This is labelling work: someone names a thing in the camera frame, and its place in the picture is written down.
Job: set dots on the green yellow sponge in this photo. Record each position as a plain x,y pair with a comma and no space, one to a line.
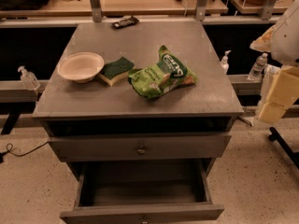
115,71

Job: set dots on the clear sanitizer pump bottle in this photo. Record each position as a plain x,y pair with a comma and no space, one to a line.
29,79

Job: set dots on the white paper bowl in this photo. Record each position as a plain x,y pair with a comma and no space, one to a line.
81,67

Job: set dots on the black remote control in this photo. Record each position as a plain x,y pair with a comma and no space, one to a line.
125,22

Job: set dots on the black stand leg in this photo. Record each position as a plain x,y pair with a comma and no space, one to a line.
275,136

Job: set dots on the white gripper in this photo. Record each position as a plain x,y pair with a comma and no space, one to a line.
286,37

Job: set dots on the grey drawer cabinet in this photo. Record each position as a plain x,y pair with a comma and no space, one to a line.
210,105

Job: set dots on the green rice chip bag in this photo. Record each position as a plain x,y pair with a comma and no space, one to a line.
156,80

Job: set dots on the open middle drawer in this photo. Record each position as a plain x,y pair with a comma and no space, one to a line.
142,192

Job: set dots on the closed top drawer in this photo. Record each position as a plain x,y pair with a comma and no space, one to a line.
139,147

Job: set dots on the clear plastic water bottle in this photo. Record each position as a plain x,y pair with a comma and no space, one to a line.
258,67

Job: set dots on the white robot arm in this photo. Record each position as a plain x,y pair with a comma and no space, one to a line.
285,38

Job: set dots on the white pump bottle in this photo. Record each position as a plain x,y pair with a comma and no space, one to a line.
224,61

